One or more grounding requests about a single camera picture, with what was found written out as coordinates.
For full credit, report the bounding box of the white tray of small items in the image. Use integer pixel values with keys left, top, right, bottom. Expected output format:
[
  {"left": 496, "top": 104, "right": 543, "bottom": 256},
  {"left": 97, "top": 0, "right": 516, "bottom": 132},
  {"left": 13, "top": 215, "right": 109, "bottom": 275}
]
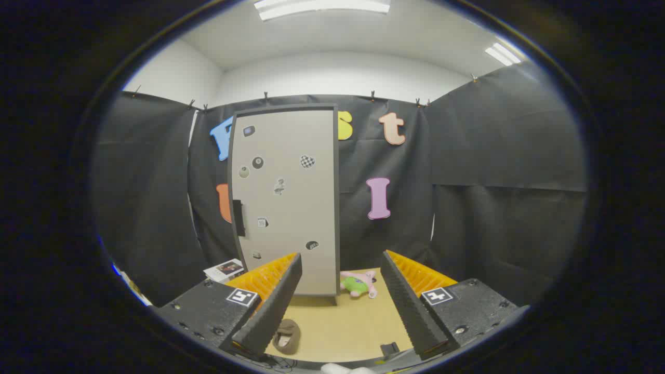
[{"left": 113, "top": 264, "right": 153, "bottom": 307}]

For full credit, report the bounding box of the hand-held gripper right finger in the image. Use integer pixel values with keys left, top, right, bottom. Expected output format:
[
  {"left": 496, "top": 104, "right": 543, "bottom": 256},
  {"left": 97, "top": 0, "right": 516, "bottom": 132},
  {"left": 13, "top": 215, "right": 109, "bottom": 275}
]
[{"left": 380, "top": 250, "right": 521, "bottom": 360}]

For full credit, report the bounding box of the brown fuzzy shoe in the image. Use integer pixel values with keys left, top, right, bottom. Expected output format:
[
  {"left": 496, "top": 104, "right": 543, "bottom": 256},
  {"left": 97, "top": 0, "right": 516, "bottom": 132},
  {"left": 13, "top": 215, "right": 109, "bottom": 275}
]
[{"left": 273, "top": 319, "right": 302, "bottom": 356}]

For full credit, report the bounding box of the pink and green plush toy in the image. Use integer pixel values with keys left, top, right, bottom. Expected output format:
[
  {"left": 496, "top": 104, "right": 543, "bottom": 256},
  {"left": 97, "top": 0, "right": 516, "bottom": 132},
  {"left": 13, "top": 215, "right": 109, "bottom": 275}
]
[{"left": 340, "top": 270, "right": 378, "bottom": 299}]

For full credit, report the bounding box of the white book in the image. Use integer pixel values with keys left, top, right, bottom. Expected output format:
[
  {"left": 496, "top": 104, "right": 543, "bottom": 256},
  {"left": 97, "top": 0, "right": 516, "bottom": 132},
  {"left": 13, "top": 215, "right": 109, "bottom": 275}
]
[{"left": 203, "top": 259, "right": 245, "bottom": 284}]

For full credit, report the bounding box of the long ceiling light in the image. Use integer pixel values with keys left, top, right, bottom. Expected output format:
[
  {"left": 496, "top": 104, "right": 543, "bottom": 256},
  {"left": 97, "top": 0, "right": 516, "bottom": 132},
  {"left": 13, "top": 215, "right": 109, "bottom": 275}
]
[
  {"left": 254, "top": 0, "right": 391, "bottom": 21},
  {"left": 485, "top": 43, "right": 522, "bottom": 66}
]

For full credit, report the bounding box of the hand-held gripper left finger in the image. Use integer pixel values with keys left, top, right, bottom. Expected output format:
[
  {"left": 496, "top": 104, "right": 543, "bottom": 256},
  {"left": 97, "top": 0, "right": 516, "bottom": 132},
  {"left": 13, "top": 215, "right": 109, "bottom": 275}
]
[{"left": 157, "top": 252, "right": 303, "bottom": 362}]

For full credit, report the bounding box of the grey shoe cabinet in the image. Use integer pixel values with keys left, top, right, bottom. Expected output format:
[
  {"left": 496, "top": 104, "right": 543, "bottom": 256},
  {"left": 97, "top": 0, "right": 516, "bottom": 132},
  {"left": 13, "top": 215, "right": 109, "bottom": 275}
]
[{"left": 227, "top": 104, "right": 341, "bottom": 306}]

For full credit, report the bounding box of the light grey shoe cabinet door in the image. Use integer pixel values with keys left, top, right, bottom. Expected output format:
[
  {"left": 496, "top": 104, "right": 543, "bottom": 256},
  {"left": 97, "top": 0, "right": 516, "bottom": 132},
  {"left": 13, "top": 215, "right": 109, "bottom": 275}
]
[{"left": 232, "top": 110, "right": 336, "bottom": 297}]

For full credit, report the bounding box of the black backdrop cloth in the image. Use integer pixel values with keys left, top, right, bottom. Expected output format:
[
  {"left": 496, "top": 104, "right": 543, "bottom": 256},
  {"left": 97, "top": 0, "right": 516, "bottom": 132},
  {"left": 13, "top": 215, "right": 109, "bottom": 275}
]
[{"left": 96, "top": 62, "right": 588, "bottom": 308}]

